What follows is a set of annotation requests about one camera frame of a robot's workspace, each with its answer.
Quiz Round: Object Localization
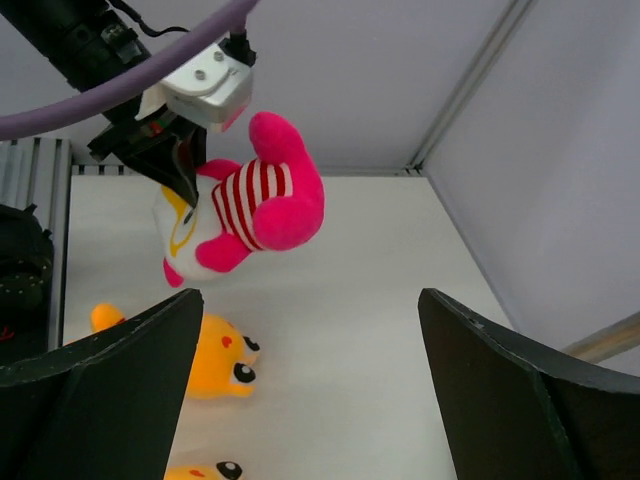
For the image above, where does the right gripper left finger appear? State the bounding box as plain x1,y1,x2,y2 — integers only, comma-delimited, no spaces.
1,289,203,480

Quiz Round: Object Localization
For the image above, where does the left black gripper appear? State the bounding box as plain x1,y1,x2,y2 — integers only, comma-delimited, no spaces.
88,106,206,207

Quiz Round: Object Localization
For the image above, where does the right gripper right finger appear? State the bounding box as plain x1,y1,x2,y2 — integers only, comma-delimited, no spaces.
418,288,639,479

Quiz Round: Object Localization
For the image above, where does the pink plush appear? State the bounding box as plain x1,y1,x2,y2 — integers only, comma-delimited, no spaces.
153,111,325,288

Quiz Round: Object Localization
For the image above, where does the yellow dotted plush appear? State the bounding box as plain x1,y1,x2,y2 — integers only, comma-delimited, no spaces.
89,302,262,401
164,461,244,480

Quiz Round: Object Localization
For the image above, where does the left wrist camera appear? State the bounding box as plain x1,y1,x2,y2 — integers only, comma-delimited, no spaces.
159,44,253,133

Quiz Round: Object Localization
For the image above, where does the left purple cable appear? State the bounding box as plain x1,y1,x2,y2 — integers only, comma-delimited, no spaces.
0,0,261,141

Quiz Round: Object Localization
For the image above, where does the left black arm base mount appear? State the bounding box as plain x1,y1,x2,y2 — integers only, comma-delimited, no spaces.
1,204,55,355

